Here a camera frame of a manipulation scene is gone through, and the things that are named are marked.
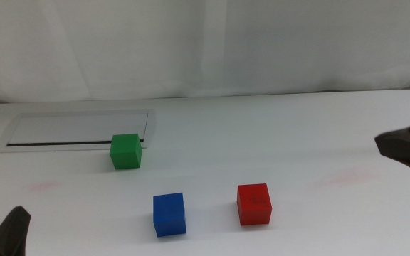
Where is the red cube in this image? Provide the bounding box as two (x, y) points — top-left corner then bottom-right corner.
(236, 183), (273, 227)

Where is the blue cube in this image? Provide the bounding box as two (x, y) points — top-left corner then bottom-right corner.
(152, 192), (188, 238)

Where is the silver table cable hatch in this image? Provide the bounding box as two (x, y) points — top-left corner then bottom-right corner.
(0, 109), (157, 154)

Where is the white backdrop curtain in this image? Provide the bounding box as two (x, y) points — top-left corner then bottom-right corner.
(0, 0), (410, 105)

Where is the green cube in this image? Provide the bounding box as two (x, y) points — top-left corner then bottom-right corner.
(109, 133), (143, 171)

